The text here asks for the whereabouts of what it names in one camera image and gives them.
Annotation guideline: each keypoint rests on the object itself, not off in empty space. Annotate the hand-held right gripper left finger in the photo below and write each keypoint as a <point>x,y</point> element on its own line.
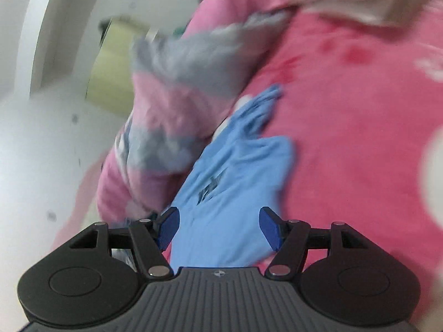
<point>169,228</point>

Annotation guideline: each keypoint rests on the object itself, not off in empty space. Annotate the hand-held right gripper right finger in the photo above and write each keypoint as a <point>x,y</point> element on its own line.
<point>270,228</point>

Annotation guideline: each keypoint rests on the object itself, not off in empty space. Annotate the light blue t-shirt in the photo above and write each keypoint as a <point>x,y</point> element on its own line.
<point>225,186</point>

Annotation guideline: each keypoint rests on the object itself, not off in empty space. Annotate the pink grey floral quilt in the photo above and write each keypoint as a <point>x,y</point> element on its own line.
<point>173,103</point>

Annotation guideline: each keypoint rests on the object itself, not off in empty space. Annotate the pink floral plush blanket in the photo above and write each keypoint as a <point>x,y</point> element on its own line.
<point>346,128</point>

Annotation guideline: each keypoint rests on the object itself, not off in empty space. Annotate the pale yellow-green cabinet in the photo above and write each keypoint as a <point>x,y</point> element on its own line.
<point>110,69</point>

